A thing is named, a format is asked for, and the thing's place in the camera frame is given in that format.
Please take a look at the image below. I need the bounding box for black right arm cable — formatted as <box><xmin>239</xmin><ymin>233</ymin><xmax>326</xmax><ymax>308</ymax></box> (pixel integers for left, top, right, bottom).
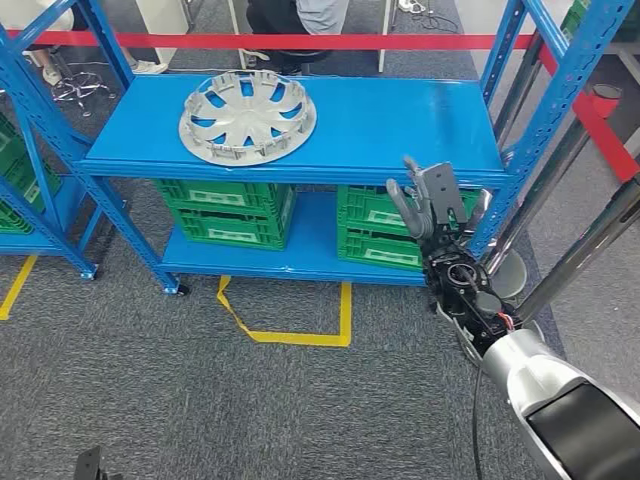
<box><xmin>471</xmin><ymin>366</ymin><xmax>485</xmax><ymax>480</ymax></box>

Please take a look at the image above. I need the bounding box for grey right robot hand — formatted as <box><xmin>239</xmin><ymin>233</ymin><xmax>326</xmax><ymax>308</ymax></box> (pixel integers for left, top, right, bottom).
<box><xmin>386</xmin><ymin>156</ymin><xmax>437</xmax><ymax>242</ymax></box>

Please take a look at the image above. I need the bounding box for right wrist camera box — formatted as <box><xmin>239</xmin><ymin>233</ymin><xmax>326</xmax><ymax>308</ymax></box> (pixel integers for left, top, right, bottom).
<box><xmin>425</xmin><ymin>162</ymin><xmax>469</xmax><ymax>228</ymax></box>

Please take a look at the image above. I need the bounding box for black round stool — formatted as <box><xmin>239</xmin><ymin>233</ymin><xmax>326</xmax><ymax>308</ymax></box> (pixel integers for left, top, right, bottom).
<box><xmin>267</xmin><ymin>49</ymin><xmax>334</xmax><ymax>76</ymax></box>

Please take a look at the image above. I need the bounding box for seated person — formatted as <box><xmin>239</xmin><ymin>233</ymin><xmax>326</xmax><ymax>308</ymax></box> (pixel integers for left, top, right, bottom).
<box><xmin>245</xmin><ymin>0</ymin><xmax>351</xmax><ymax>58</ymax></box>

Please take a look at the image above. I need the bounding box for chrome base stool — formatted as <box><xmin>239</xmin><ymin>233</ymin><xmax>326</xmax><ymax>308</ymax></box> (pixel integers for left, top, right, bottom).
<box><xmin>50</xmin><ymin>69</ymin><xmax>117</xmax><ymax>119</ymax></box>

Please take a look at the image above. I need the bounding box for blue metal shelf rack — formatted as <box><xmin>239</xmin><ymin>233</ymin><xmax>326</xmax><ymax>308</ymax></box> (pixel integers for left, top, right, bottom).
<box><xmin>0</xmin><ymin>0</ymin><xmax>101</xmax><ymax>283</ymax></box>
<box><xmin>10</xmin><ymin>0</ymin><xmax>638</xmax><ymax>296</ymax></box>

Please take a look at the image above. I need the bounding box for silver plastic hubcap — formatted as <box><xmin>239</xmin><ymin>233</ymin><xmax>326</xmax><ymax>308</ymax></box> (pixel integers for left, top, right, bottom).
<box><xmin>178</xmin><ymin>69</ymin><xmax>318</xmax><ymax>168</ymax></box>

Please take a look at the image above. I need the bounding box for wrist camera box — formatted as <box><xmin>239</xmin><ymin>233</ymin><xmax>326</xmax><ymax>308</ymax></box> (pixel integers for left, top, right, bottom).
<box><xmin>75</xmin><ymin>447</ymin><xmax>124</xmax><ymax>480</ymax></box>
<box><xmin>425</xmin><ymin>162</ymin><xmax>469</xmax><ymax>228</ymax></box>

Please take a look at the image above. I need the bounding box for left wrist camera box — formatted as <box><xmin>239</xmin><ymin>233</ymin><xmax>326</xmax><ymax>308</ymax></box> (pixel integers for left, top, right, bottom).
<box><xmin>75</xmin><ymin>447</ymin><xmax>124</xmax><ymax>480</ymax></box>

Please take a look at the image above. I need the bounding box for red barrier belt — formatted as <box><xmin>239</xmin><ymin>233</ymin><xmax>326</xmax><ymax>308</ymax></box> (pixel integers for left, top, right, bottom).
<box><xmin>5</xmin><ymin>28</ymin><xmax>535</xmax><ymax>53</ymax></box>
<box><xmin>537</xmin><ymin>42</ymin><xmax>640</xmax><ymax>183</ymax></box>

